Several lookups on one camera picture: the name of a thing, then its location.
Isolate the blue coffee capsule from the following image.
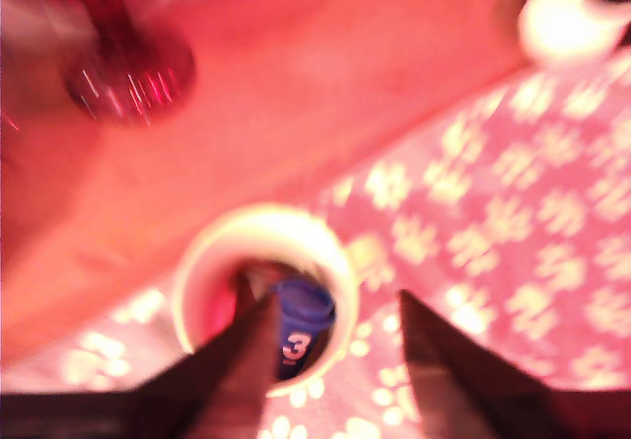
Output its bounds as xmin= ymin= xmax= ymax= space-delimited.
xmin=269 ymin=278 xmax=337 ymax=381

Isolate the cartoon print mug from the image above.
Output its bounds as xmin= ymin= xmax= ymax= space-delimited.
xmin=172 ymin=202 xmax=360 ymax=399

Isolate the paw-print cloth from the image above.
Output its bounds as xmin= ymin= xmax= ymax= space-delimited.
xmin=0 ymin=58 xmax=631 ymax=439

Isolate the red glass goblet bowl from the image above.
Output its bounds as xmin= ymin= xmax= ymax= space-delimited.
xmin=29 ymin=0 xmax=198 ymax=127

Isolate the small white round camera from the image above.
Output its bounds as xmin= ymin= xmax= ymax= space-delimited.
xmin=517 ymin=0 xmax=631 ymax=65

